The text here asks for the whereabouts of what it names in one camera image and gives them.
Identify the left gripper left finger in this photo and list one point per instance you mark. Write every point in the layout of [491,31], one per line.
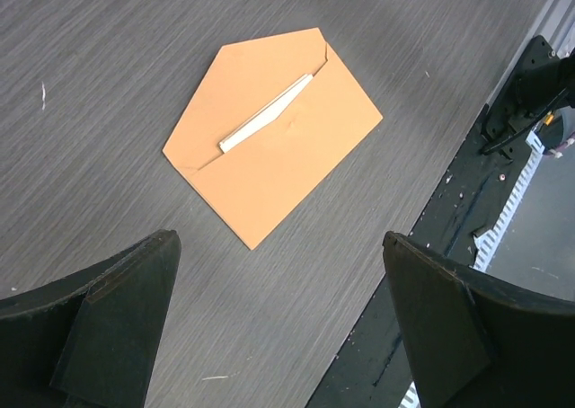
[90,339]

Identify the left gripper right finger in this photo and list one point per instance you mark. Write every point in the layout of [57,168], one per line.
[473,340]

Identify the orange paper envelope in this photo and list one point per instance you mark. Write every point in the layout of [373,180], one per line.
[255,184]

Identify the beige letter paper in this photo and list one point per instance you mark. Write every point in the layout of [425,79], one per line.
[267,114]

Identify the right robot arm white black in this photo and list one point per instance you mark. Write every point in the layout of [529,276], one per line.
[539,84]

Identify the white slotted cable duct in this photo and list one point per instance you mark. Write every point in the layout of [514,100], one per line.
[470,210]

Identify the aluminium frame rail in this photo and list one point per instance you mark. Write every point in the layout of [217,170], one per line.
[555,23]

